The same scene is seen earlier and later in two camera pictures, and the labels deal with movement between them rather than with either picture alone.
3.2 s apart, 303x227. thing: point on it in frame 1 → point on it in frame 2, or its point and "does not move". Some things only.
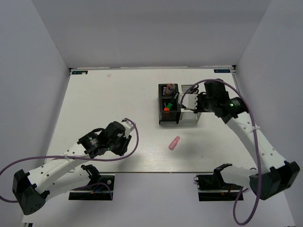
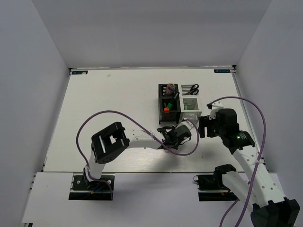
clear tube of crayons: [170, 88] does not move
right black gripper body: [204, 104] → [213, 128]
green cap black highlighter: [172, 101] does not move
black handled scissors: [194, 90] does not move
